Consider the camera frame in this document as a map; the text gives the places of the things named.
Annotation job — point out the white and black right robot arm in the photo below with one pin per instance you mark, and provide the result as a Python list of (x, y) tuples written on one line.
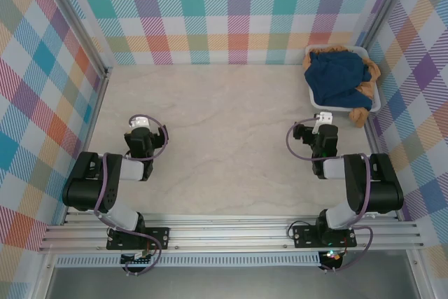
[(381, 190)]

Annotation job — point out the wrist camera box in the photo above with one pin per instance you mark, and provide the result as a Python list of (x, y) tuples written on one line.
[(302, 134), (140, 122)]

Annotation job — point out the aluminium frame post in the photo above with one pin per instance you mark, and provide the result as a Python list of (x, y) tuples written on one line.
[(388, 1), (70, 15)]

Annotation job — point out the aluminium mounting rail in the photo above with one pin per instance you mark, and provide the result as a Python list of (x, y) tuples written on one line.
[(227, 236)]

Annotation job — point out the tan t-shirt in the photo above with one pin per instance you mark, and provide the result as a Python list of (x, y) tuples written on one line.
[(360, 117)]

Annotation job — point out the white plastic basket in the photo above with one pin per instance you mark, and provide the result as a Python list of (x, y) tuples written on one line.
[(376, 103)]

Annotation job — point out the navy blue t-shirt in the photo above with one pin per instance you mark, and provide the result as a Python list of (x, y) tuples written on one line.
[(336, 78)]

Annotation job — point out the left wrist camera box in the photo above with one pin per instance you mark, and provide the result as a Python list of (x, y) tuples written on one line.
[(140, 122)]

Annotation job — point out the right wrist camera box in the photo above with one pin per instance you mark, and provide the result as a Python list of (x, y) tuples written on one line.
[(302, 134)]

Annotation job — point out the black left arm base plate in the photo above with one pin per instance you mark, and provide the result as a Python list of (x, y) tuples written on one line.
[(159, 237)]

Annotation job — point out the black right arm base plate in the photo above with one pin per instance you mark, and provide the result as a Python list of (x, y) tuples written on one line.
[(304, 236)]

